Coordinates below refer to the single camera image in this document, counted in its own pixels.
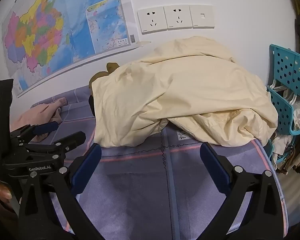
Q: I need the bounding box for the cream jacket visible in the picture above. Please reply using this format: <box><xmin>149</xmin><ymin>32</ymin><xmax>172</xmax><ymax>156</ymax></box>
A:
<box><xmin>91</xmin><ymin>36</ymin><xmax>279</xmax><ymax>148</ymax></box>

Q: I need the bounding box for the teal perforated plastic rack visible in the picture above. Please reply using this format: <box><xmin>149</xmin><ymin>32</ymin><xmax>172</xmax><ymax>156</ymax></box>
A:
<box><xmin>266</xmin><ymin>44</ymin><xmax>300</xmax><ymax>164</ymax></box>

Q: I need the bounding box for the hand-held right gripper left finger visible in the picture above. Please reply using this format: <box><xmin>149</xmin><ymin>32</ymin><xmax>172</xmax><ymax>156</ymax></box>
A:
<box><xmin>18</xmin><ymin>142</ymin><xmax>123</xmax><ymax>240</ymax></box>

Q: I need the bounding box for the person's left hand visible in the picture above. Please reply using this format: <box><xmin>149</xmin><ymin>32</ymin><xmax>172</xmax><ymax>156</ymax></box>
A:
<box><xmin>0</xmin><ymin>180</ymin><xmax>14</xmax><ymax>202</ymax></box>

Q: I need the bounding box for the purple checked bed sheet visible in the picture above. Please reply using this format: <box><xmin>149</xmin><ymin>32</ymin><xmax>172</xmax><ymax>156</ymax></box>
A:
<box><xmin>9</xmin><ymin>85</ymin><xmax>289</xmax><ymax>240</ymax></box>

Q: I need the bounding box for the pile of pale clothes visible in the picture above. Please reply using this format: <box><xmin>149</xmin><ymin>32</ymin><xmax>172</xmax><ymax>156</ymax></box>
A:
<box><xmin>269</xmin><ymin>80</ymin><xmax>300</xmax><ymax>175</ymax></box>

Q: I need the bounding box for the white wall socket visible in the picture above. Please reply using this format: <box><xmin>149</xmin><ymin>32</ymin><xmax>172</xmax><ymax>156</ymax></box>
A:
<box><xmin>164</xmin><ymin>5</ymin><xmax>193</xmax><ymax>30</ymax></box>
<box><xmin>137</xmin><ymin>6</ymin><xmax>168</xmax><ymax>35</ymax></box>

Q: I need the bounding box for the mustard garment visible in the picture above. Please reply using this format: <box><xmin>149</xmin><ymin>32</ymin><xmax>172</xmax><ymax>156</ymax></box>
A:
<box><xmin>89</xmin><ymin>62</ymin><xmax>120</xmax><ymax>90</ymax></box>

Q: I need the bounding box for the colourful wall map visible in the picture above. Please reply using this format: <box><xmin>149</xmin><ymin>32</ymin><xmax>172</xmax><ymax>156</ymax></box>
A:
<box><xmin>1</xmin><ymin>0</ymin><xmax>140</xmax><ymax>98</ymax></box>

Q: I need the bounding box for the pink garment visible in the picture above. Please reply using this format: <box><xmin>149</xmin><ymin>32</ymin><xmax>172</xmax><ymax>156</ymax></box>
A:
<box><xmin>10</xmin><ymin>97</ymin><xmax>68</xmax><ymax>140</ymax></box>

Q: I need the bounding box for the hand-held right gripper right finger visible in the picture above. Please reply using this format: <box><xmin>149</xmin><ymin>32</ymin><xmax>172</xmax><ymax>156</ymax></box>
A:
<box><xmin>199</xmin><ymin>142</ymin><xmax>284</xmax><ymax>240</ymax></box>

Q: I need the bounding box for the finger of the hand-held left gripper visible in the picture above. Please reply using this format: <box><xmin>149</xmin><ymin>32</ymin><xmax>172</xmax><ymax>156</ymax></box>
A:
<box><xmin>20</xmin><ymin>131</ymin><xmax>87</xmax><ymax>163</ymax></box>
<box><xmin>9</xmin><ymin>121</ymin><xmax>60</xmax><ymax>145</ymax></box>

